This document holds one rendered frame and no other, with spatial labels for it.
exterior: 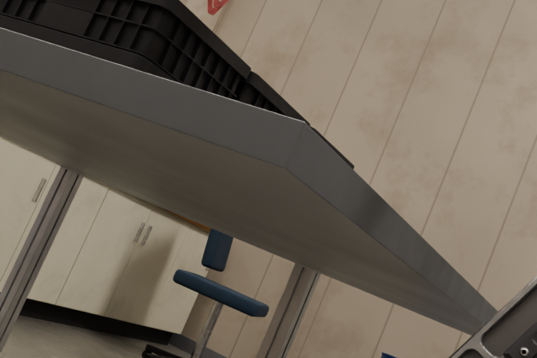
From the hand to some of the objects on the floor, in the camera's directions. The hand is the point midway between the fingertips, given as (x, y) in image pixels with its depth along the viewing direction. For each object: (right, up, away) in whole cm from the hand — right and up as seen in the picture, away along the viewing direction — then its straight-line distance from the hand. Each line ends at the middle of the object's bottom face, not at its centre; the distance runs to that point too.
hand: (214, 7), depth 170 cm
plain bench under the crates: (-48, -95, -11) cm, 107 cm away
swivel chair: (-29, -137, +205) cm, 248 cm away
